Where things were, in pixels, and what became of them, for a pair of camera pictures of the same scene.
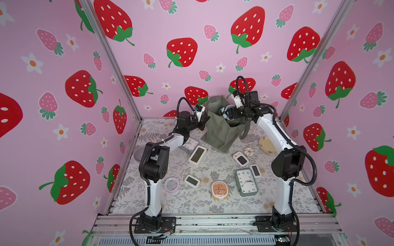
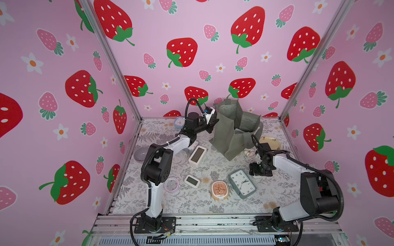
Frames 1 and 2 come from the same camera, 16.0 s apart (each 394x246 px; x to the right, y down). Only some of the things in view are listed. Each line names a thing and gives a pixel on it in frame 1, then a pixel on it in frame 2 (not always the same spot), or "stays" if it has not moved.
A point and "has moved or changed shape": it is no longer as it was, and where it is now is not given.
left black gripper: [201, 123] -> [210, 125]
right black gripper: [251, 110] -> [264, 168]
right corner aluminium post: [345, 7] stays
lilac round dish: [138, 153] stays
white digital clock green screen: [197, 156] stays
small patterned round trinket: [249, 151] stays
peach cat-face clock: [220, 189] stays
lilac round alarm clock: [172, 184] stays
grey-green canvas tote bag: [220, 132] has moved or changed shape
